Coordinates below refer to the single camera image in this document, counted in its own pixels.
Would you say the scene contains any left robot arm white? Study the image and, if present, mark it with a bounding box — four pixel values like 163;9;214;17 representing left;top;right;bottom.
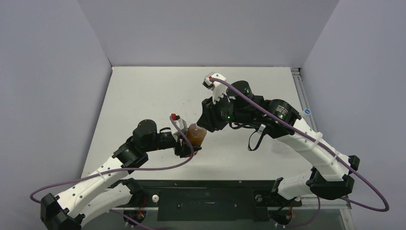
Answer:
40;115;201;230

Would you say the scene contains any tea bottle red label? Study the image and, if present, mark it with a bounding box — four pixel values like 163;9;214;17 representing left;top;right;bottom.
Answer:
186;123;207;154

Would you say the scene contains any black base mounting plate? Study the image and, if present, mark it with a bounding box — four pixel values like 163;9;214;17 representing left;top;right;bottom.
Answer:
120;180;303;221

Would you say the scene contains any black cable loop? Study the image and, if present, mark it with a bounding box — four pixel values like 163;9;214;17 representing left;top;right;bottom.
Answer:
228;122;269;152

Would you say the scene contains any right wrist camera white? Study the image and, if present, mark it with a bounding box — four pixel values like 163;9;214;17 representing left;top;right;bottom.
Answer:
203;72;227;104

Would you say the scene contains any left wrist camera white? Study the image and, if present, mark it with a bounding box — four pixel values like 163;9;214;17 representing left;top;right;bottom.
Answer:
169;114;188;140

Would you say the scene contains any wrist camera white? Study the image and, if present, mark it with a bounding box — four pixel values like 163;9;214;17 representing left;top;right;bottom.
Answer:
169;114;188;140
203;72;227;104

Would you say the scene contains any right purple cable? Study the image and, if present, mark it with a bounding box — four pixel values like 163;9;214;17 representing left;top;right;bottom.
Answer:
211;78;390;212

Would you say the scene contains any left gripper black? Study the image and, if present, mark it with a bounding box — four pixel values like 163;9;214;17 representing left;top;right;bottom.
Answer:
144;129;202;156

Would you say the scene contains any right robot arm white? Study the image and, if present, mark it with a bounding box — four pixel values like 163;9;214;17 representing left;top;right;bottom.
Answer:
197;79;360;205

